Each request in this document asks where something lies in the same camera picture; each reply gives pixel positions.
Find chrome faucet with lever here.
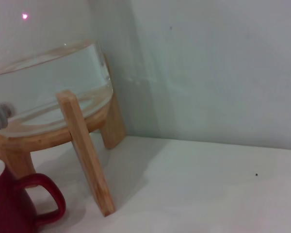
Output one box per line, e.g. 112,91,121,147
0,100,15,132

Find red ceramic cup white inside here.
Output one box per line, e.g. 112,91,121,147
0,159,66,233

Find clear glass water dispenser jar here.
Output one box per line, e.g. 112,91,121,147
0,0,114,133

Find wooden dispenser stand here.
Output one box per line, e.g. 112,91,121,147
0,52,126,217

